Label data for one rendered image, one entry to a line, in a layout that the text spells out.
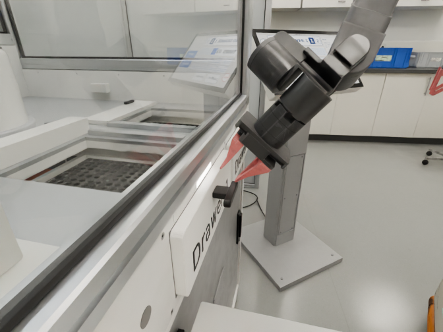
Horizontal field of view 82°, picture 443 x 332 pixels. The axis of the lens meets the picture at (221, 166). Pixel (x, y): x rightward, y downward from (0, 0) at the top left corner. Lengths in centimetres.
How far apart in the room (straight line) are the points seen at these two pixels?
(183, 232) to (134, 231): 9
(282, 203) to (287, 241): 31
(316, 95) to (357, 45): 8
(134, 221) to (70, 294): 8
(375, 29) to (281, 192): 111
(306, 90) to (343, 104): 317
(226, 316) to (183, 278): 11
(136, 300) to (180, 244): 8
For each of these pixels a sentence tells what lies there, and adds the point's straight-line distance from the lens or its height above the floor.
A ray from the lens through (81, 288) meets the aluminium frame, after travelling 21.
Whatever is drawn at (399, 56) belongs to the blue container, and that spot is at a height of 102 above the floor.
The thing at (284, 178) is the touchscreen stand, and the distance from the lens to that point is 140.
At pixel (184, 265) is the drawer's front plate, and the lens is 35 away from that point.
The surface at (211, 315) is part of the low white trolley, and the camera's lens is 45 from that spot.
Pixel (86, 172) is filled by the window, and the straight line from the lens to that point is 21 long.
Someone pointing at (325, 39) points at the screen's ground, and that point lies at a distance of 143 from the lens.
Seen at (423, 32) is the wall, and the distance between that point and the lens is 455.
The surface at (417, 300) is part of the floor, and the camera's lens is 172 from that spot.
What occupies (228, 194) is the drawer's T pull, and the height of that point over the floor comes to 91.
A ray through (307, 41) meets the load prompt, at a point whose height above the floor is 115.
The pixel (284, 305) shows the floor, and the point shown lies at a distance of 144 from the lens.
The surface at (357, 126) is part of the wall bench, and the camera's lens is 368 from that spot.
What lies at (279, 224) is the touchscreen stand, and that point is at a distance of 155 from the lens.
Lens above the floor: 113
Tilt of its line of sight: 25 degrees down
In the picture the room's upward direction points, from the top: straight up
